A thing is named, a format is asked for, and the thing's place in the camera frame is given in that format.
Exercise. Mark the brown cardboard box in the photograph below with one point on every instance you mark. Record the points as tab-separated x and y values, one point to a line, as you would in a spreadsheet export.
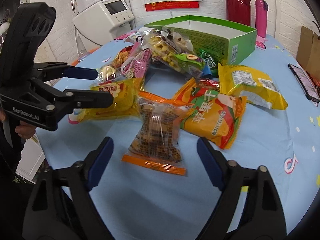
308	52

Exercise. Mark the pink snack bag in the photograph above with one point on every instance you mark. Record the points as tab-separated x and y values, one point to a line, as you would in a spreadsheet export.
137	62

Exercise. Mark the brown-top ring cracker bag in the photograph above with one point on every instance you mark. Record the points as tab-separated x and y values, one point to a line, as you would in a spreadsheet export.
165	45

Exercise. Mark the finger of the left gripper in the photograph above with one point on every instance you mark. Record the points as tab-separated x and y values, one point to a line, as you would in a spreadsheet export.
76	98
77	72

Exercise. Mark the orange dried apple bag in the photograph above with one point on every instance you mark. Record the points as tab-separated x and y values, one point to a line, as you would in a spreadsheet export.
216	116

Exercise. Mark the dark red thermos jug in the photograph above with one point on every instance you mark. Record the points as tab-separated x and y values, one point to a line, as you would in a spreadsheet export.
239	11

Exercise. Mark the blue triangular packet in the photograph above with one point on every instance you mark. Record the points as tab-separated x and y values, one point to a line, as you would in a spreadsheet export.
206	73

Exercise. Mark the green plum candy packet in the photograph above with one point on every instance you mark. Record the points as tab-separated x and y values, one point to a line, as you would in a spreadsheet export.
190	63

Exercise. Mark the person's left hand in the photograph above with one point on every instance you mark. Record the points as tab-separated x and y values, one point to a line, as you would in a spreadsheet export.
24	130

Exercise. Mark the yellow cake snack bag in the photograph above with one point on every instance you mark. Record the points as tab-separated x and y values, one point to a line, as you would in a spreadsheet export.
125	102

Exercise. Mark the pink thermos bottle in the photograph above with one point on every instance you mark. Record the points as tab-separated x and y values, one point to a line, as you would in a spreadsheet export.
261	9

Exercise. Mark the orange cracker snack bag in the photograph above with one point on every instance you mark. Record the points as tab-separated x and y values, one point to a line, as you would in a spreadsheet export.
112	71

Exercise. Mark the dark green triangular packet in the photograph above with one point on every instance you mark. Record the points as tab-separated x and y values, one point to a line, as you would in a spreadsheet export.
208	59

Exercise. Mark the black smartphone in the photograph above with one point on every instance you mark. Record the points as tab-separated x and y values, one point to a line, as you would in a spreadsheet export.
305	83

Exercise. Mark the white cartoon snack bag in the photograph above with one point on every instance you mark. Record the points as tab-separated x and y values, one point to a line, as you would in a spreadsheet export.
137	35

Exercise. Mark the red rice cracker packet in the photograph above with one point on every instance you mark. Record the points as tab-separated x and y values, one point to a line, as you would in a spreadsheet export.
209	84

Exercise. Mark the yellow snack bag white label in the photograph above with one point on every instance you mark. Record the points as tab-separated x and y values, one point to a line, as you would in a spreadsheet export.
255	85

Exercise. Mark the white water dispenser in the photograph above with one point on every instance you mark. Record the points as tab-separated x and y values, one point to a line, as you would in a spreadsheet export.
103	22

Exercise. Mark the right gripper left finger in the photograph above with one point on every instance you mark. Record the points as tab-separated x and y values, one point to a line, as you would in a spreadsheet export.
60	206

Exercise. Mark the orange transparent biscuit bag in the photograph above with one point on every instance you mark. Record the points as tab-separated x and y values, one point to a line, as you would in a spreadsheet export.
156	144

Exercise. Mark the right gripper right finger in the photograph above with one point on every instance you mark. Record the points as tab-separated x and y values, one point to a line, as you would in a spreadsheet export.
262	216

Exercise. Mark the green cardboard box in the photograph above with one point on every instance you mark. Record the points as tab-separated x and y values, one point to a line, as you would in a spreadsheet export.
229	42

